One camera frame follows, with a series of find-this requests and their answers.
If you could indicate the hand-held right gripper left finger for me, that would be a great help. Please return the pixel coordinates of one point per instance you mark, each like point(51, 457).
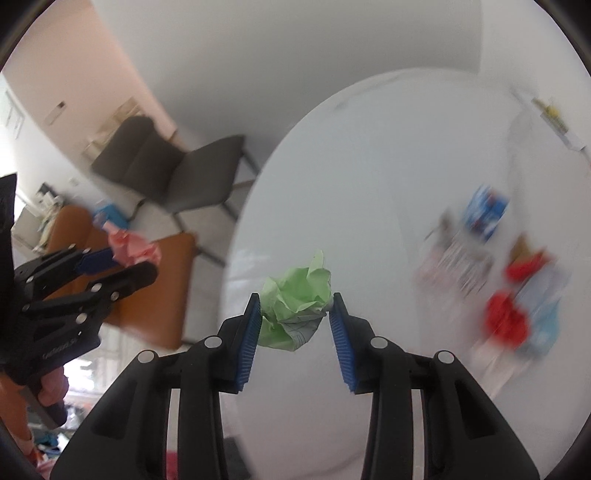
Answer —
point(249, 344)

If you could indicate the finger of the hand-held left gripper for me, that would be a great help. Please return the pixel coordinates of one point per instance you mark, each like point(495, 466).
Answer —
point(129, 279)
point(94, 261)

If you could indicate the black and white printed wrapper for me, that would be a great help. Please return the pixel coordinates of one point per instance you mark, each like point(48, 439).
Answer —
point(457, 265)

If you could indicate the grey upholstered chair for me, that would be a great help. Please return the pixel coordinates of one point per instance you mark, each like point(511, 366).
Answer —
point(171, 170)

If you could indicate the white paper sheet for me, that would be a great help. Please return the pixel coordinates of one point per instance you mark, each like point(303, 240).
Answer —
point(572, 138)

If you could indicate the blue bag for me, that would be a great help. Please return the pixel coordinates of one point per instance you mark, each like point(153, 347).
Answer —
point(106, 214)

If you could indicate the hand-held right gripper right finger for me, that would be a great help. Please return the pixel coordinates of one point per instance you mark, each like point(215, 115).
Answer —
point(344, 346)

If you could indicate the yellow binder clip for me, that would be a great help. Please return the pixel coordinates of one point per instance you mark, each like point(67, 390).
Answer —
point(550, 111)

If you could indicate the person's left hand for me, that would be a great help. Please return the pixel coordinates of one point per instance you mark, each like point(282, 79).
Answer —
point(53, 387)

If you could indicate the orange leather chair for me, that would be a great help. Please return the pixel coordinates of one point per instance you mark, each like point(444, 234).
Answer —
point(152, 295)

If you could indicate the blue face mask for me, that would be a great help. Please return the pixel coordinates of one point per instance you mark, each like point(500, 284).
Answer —
point(547, 318)

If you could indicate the red crumpled paper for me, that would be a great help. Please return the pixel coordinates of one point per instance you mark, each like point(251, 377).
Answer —
point(505, 321)

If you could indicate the white wall switch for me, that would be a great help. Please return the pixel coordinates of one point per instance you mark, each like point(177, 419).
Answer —
point(57, 110)

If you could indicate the pink paper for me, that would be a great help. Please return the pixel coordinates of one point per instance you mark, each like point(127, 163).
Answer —
point(136, 249)

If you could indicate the blue crumpled packet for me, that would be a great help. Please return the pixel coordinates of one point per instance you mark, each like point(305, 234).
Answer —
point(485, 214)

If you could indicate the white wall panel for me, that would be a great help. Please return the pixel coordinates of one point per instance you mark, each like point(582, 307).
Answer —
point(14, 115)

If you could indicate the red and brown cardboard box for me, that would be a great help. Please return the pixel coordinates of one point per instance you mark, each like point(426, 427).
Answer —
point(526, 263)

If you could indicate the person's left forearm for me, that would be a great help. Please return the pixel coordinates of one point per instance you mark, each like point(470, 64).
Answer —
point(11, 410)

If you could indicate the green paper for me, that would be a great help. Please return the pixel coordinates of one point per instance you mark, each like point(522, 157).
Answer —
point(295, 295)

